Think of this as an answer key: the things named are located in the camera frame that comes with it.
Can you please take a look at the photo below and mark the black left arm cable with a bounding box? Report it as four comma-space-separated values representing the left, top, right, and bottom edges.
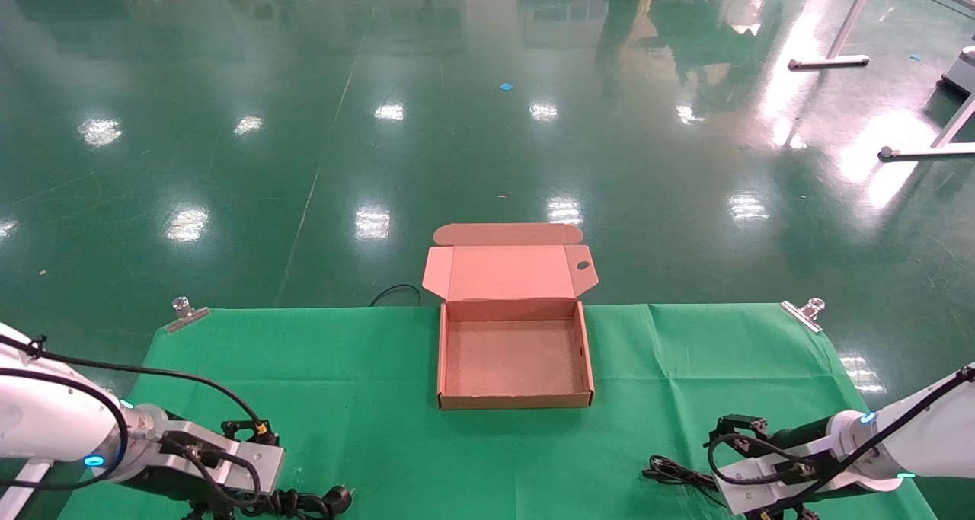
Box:
0, 334, 279, 507

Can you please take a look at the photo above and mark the white metal table leg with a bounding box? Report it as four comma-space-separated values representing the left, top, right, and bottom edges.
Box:
787, 0, 883, 72
876, 92, 975, 163

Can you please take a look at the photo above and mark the silver metal table clip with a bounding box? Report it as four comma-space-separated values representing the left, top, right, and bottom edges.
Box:
781, 298, 826, 333
166, 298, 211, 333

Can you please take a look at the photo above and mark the grey machine base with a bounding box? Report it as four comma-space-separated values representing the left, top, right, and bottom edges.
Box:
938, 46, 975, 98

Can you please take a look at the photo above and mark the open brown cardboard box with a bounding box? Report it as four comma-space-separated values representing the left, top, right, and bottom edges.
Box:
423, 223, 599, 411

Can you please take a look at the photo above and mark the thick black plug cable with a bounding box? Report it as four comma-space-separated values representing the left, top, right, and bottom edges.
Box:
236, 483, 353, 520

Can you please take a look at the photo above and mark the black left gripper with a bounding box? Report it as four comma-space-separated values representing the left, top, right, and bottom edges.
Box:
114, 468, 245, 520

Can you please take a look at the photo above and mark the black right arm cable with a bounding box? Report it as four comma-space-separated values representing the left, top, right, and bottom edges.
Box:
707, 366, 975, 499

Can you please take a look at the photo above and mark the green table cloth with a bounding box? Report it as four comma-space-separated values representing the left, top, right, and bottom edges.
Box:
57, 303, 939, 520

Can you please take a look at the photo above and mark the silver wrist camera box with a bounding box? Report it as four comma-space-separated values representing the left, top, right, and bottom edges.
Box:
713, 415, 842, 515
149, 420, 286, 499

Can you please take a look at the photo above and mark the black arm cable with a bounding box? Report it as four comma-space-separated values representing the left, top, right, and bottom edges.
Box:
0, 334, 279, 507
707, 366, 975, 499

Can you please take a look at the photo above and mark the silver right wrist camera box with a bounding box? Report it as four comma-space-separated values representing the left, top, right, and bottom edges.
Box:
713, 415, 842, 515

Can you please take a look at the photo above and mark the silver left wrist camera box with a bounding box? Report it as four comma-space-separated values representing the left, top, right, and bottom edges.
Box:
149, 420, 286, 499

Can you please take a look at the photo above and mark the black cable behind table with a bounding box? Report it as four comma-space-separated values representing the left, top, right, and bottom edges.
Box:
370, 284, 424, 308

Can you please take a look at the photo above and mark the thin black cable bundle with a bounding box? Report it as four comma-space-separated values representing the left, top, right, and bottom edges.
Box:
641, 455, 724, 506

